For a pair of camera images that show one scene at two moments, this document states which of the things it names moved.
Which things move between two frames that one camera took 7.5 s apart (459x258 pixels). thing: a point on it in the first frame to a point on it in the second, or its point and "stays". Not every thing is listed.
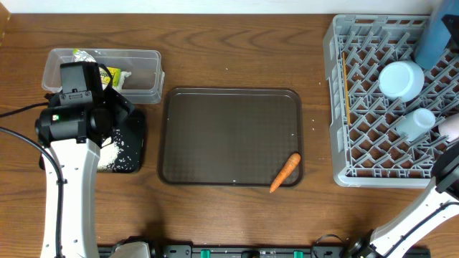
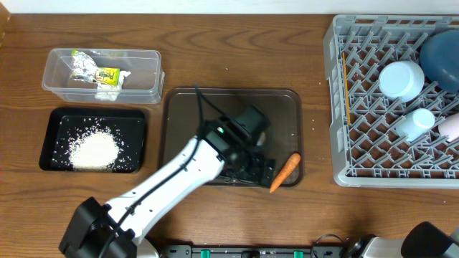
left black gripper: [115, 100] to [262, 173]
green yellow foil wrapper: [80, 56] stays
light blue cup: [416, 124] stays
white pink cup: [449, 128] stays
